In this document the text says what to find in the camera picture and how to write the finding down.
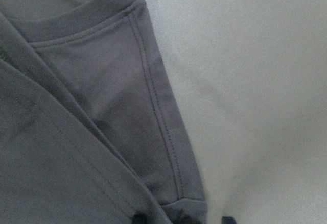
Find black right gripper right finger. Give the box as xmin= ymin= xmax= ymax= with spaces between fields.
xmin=221 ymin=216 xmax=237 ymax=224

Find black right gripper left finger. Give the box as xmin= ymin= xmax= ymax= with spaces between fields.
xmin=132 ymin=213 xmax=148 ymax=224

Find dark brown t-shirt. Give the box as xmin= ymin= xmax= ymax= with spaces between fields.
xmin=1 ymin=0 xmax=207 ymax=223

